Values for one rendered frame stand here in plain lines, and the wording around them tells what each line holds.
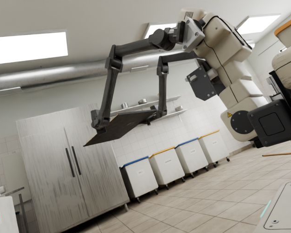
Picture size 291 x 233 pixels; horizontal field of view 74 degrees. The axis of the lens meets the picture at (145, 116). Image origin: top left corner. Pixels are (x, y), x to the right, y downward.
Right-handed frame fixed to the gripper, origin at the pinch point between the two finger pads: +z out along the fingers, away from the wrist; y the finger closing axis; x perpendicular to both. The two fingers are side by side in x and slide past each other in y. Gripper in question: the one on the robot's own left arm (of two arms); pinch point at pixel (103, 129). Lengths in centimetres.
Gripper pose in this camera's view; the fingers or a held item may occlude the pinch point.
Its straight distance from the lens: 151.1
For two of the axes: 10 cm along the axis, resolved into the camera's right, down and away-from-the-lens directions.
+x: 9.3, -3.8, 0.4
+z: 0.6, 2.4, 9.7
